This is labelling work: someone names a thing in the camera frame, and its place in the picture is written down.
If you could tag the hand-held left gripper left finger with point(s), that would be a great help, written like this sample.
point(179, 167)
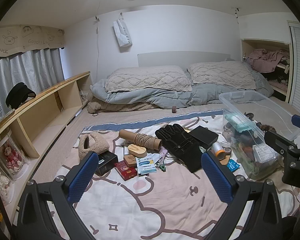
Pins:
point(82, 177)

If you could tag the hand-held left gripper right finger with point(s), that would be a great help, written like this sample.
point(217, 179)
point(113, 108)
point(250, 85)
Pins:
point(216, 177)

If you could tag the clear plastic storage bin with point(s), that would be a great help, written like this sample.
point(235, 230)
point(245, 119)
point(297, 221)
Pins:
point(242, 96)

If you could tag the mottled brown furry scrunchie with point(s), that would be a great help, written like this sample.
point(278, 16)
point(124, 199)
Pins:
point(267, 127)

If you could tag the white paper packet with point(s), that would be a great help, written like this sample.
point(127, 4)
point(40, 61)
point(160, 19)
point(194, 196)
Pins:
point(265, 155)

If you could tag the tan cork piece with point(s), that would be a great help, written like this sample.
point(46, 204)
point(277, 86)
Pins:
point(226, 160)

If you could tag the small blue sachet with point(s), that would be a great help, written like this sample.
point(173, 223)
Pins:
point(233, 165)

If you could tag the silver roll, orange end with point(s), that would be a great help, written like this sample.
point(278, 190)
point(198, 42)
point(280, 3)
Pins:
point(218, 148)

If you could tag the brown tape roll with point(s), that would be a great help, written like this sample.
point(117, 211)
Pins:
point(227, 150)

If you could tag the small glossy black box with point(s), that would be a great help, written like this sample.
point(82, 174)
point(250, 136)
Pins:
point(107, 161)

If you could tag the fluffy beige handbag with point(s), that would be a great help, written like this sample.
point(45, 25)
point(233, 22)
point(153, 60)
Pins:
point(97, 142)

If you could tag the flat black box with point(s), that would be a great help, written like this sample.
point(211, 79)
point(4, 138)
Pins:
point(205, 136)

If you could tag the teal wet wipes pack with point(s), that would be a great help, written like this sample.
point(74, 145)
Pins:
point(236, 121)

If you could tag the black glove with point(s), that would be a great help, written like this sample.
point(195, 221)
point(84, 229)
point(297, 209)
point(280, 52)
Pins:
point(180, 147)

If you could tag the square brown wooden box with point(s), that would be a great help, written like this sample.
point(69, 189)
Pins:
point(130, 160)

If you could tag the dark clothes pile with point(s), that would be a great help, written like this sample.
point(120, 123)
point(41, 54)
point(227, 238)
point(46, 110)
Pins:
point(277, 77)

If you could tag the printed blanket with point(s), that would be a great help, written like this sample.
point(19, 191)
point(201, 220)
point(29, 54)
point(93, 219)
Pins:
point(165, 192)

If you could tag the small gold packet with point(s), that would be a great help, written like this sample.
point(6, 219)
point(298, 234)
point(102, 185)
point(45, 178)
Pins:
point(187, 130)

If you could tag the cardboard tube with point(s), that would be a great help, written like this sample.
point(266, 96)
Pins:
point(126, 135)

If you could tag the oval wooden block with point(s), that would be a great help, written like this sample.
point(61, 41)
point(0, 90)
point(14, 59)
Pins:
point(137, 150)

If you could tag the blue white medicine sachet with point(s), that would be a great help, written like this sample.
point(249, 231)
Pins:
point(146, 165)

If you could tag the pink clothes pile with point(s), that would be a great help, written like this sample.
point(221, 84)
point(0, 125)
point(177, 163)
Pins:
point(265, 60)

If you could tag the doll in clear jar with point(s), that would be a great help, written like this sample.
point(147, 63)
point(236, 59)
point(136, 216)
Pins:
point(11, 155)

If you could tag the beige fleece blanket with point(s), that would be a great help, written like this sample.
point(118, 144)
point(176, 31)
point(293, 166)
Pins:
point(107, 107)

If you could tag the small brown roll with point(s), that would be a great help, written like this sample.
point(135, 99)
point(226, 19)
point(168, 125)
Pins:
point(174, 109)

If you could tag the white plush toy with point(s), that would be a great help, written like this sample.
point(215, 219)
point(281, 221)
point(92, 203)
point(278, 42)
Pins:
point(0, 182)

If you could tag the wooden shelf unit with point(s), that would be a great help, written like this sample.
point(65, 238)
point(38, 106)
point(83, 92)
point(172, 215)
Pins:
point(70, 92)

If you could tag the beige textured pillow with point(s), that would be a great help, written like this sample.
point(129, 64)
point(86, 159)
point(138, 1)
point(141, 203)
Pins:
point(220, 72)
point(147, 78)

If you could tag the cream closet shelf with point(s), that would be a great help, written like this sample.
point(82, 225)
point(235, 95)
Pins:
point(243, 52)

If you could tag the grey blue duvet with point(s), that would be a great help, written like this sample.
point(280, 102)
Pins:
point(165, 97)

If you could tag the black visor cap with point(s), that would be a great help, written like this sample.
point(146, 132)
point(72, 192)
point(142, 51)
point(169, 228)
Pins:
point(17, 92)

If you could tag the grey curtain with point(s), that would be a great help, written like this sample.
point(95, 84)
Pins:
point(27, 67)

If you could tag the white hanging bag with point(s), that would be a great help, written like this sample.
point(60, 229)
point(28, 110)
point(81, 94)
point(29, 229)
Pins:
point(122, 33)

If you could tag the beige printed valance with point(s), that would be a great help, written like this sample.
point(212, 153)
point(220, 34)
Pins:
point(27, 38)

